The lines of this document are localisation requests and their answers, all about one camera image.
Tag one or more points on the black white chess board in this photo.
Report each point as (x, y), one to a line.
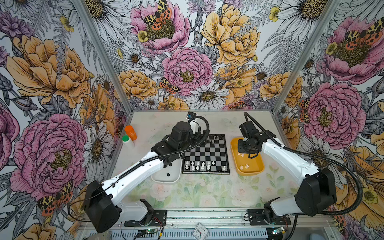
(211, 157)

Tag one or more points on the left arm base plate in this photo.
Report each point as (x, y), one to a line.
(156, 218)

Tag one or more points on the yellow plastic tray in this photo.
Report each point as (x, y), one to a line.
(244, 165)

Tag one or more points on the white plastic tray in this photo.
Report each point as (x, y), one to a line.
(170, 174)

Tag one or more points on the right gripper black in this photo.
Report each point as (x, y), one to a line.
(240, 148)

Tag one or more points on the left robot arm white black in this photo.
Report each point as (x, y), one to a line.
(103, 202)

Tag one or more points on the white bottle green cap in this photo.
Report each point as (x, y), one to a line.
(128, 142)

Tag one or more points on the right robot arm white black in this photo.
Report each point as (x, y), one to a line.
(317, 189)

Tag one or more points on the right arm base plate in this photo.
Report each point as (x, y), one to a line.
(264, 217)

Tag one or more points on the aluminium frame rail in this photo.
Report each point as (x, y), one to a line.
(210, 218)

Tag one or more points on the orange bottle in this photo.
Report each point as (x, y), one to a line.
(130, 132)

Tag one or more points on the small white clock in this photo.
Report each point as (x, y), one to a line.
(200, 232)

